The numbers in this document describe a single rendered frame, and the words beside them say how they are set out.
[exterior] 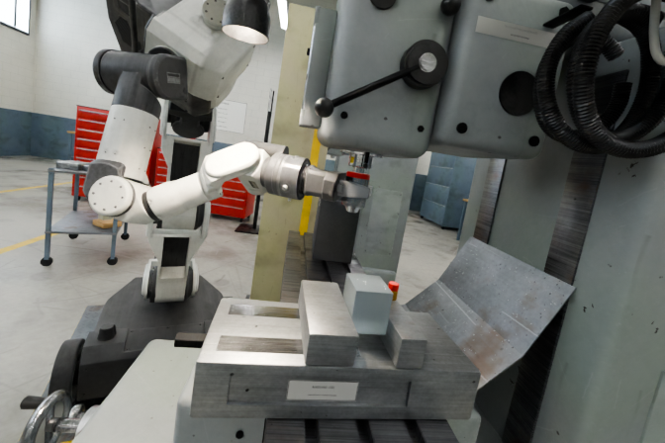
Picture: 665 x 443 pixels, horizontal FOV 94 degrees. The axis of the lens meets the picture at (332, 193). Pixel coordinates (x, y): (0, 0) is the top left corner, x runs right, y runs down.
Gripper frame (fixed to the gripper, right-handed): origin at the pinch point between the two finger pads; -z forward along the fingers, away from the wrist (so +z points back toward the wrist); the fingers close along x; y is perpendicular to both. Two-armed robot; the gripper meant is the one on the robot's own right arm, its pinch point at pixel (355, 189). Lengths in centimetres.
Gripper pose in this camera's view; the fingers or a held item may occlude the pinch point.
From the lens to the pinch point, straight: 61.9
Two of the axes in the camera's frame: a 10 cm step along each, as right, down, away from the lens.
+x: 2.1, -0.8, 9.7
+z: -9.6, -1.9, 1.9
